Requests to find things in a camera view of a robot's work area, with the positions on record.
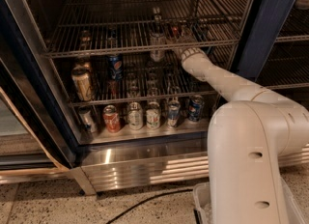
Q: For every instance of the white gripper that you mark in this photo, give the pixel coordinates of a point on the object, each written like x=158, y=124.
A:
x=190, y=56

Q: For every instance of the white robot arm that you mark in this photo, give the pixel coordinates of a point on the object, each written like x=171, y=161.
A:
x=246, y=136

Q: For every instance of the blue pepsi can bottom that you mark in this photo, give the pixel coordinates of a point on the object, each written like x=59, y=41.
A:
x=195, y=108

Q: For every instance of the blue silver can bottom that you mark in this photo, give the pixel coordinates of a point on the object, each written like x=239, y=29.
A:
x=173, y=113

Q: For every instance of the white green can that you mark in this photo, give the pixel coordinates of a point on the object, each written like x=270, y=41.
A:
x=153, y=114
x=135, y=116

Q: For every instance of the blue pepsi can middle shelf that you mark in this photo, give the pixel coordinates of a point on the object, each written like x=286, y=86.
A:
x=115, y=66

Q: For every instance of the white green can bottom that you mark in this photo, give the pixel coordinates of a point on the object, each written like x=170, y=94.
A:
x=135, y=116

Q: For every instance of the red coke can bottom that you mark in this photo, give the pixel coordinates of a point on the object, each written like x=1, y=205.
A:
x=111, y=118

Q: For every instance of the stainless steel fridge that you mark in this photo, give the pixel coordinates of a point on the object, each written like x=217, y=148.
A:
x=42, y=136

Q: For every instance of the brown can behind gold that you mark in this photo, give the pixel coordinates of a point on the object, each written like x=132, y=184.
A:
x=84, y=62

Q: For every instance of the gold can middle shelf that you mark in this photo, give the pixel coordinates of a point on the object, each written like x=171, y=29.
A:
x=83, y=83

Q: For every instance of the silver can bottom left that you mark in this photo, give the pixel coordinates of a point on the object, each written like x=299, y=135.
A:
x=87, y=119

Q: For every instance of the clear glass bottle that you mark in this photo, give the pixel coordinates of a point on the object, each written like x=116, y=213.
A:
x=157, y=36

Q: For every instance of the clear plastic bin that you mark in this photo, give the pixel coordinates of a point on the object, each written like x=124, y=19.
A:
x=203, y=213

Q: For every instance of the right fridge wire shelf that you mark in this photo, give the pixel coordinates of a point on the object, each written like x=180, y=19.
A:
x=287, y=65

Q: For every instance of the middle wire shelf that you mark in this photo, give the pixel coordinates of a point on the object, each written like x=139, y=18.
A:
x=143, y=79

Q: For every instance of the upper wire shelf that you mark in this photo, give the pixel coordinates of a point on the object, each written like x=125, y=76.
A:
x=123, y=25

